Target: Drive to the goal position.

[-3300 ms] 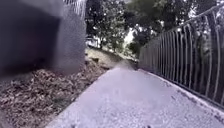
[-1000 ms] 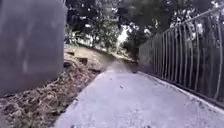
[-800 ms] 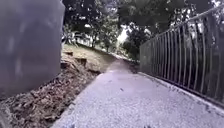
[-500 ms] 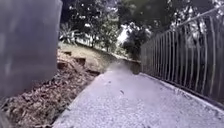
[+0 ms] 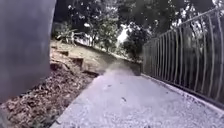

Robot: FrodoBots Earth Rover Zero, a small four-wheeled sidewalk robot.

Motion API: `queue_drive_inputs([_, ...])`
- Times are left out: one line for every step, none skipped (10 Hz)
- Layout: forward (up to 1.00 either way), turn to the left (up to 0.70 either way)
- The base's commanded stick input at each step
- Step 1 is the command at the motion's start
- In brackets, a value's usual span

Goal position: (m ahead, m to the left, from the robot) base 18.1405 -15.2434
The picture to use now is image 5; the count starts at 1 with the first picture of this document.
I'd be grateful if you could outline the grey metal railing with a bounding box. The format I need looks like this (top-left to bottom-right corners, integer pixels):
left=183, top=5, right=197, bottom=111
left=141, top=7, right=224, bottom=105

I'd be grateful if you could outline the mass of dark trees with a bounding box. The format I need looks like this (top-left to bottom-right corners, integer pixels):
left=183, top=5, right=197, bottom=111
left=51, top=0, right=224, bottom=63

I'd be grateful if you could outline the concrete kerb under railing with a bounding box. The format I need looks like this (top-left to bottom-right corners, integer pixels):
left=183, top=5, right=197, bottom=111
left=140, top=73, right=224, bottom=118

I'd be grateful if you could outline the leaf-covered earth slope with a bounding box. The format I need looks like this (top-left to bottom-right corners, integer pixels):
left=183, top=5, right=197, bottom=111
left=0, top=39, right=141, bottom=128

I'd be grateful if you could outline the grey concrete path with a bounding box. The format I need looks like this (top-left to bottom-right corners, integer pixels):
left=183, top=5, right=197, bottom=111
left=49, top=63, right=224, bottom=128

